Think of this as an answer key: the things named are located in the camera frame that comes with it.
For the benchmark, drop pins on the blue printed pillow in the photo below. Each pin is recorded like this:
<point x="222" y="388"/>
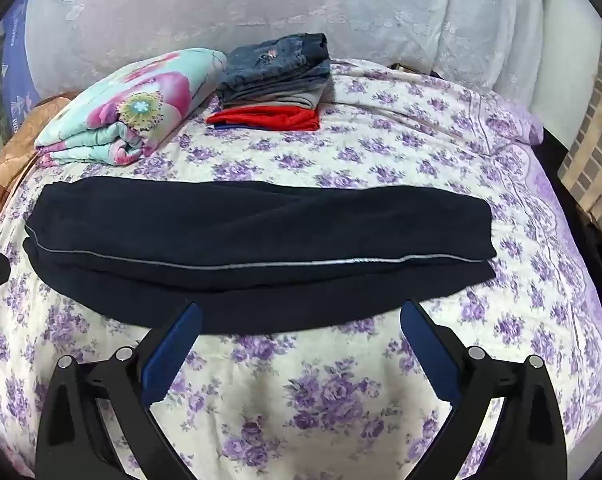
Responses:
<point x="18" y="60"/>

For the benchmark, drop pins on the folded red garment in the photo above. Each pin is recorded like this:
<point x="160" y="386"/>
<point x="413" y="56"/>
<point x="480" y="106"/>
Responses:
<point x="276" y="117"/>

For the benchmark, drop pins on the folded floral blanket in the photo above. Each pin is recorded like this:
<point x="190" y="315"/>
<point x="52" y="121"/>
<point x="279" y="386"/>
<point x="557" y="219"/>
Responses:
<point x="131" y="105"/>

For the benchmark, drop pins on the folded grey garment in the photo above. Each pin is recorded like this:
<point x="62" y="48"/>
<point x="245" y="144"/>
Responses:
<point x="301" y="97"/>

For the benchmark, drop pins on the brick pattern cloth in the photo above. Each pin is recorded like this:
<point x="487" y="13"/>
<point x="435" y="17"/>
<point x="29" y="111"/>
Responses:
<point x="596" y="150"/>

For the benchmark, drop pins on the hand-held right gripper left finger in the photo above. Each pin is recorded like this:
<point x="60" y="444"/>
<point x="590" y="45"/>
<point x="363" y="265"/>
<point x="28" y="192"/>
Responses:
<point x="175" y="346"/>

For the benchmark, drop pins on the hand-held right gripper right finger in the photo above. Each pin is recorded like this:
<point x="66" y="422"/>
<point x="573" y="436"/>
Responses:
<point x="430" y="345"/>

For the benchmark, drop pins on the purple floral bed sheet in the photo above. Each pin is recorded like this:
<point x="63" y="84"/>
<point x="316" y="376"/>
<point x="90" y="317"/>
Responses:
<point x="381" y="170"/>

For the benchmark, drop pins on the folded blue jeans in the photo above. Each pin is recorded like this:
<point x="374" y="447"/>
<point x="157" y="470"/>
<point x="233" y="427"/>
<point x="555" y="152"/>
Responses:
<point x="276" y="60"/>

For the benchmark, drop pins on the white lace cloth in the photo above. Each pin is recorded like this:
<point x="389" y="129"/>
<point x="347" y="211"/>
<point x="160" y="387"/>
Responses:
<point x="231" y="5"/>

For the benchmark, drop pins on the navy pants with grey piping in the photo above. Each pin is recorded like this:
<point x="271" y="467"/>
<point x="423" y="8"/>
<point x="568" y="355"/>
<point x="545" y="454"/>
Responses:
<point x="241" y="230"/>

